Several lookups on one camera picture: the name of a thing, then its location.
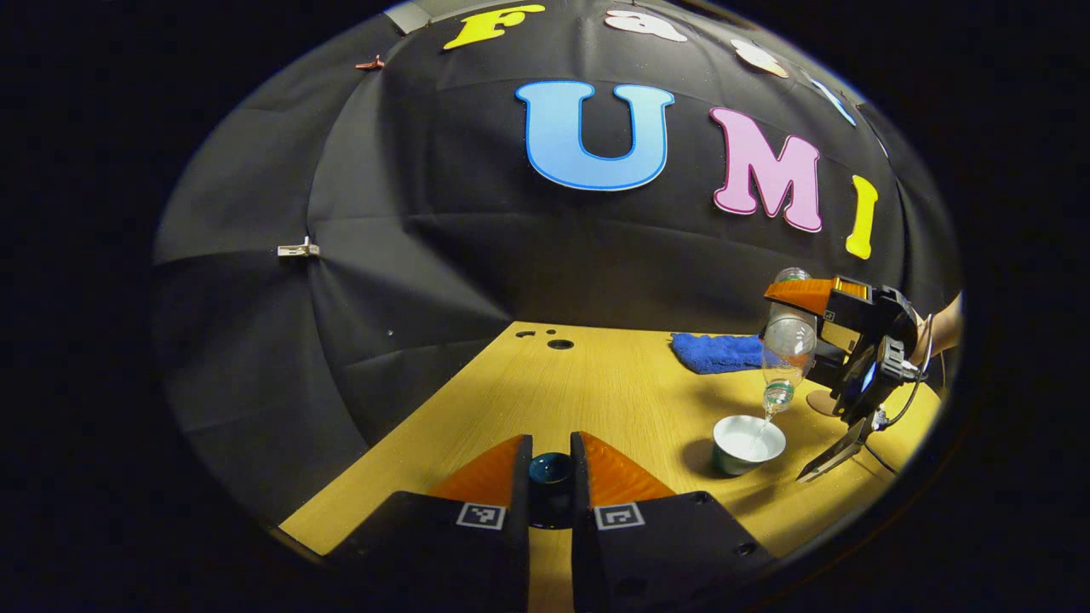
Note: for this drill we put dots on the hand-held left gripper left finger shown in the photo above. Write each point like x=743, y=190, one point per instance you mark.
x=519, y=545

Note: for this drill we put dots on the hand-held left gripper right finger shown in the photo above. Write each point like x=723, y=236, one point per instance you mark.
x=581, y=545

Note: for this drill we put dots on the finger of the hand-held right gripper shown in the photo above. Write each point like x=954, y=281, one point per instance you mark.
x=805, y=294
x=839, y=451

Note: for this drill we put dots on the round brown coaster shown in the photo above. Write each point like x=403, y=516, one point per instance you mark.
x=819, y=403

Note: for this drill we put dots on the clear plastic water bottle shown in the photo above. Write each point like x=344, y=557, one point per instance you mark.
x=788, y=349

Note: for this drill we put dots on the white teacup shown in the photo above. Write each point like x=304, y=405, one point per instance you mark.
x=749, y=438

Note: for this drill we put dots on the blue towel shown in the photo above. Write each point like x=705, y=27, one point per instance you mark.
x=711, y=353

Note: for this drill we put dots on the black backdrop cloth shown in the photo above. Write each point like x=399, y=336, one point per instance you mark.
x=426, y=255

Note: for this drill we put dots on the silver metal cloth clip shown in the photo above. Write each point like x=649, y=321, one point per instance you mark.
x=298, y=249

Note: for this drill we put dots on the reddish cloth clip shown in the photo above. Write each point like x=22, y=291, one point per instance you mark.
x=370, y=62

